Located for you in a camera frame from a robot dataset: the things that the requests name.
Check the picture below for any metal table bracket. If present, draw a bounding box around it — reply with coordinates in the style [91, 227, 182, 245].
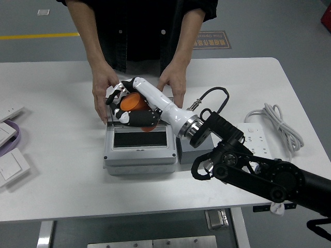
[205, 209, 230, 230]

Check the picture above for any metal base plate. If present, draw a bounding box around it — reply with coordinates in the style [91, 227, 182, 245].
[87, 235, 217, 248]

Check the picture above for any black under-table control box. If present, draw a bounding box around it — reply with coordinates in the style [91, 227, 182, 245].
[252, 203, 297, 213]

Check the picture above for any red object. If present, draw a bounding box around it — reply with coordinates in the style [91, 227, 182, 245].
[320, 5, 331, 26]

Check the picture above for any grey cube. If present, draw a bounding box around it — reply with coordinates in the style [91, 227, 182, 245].
[176, 133, 215, 165]

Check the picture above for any orange cylinder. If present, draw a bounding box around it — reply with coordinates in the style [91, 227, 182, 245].
[120, 92, 157, 134]

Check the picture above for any white power strip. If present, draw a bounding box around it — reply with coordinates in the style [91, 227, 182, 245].
[236, 122, 274, 160]

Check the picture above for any white power cord with plug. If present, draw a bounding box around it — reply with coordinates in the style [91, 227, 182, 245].
[244, 102, 305, 216]

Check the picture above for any large white switch panel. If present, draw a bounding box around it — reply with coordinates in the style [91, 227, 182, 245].
[0, 148, 32, 188]

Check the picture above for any white table leg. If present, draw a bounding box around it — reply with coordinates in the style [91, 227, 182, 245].
[36, 220, 55, 248]
[230, 206, 251, 248]

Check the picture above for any purple strap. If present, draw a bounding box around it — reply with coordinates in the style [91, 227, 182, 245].
[0, 119, 21, 156]

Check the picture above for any white switch panel with dots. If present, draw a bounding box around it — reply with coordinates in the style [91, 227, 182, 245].
[0, 106, 26, 123]

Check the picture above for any person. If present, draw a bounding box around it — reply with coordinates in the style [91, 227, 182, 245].
[56, 0, 218, 75]

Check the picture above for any person's right hand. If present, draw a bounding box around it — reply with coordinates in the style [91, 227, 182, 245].
[92, 63, 118, 126]

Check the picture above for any yellow floor tape line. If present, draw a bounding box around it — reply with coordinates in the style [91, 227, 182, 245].
[0, 32, 80, 41]

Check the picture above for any person's left hand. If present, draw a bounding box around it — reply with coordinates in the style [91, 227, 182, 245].
[157, 61, 187, 109]

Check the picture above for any brown floor sign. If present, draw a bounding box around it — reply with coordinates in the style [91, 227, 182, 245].
[192, 30, 233, 51]

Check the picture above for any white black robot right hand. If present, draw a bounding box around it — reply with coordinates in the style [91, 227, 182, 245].
[105, 76, 197, 137]

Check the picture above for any grey lidded electrical box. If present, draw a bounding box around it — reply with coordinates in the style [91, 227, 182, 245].
[102, 96, 178, 176]

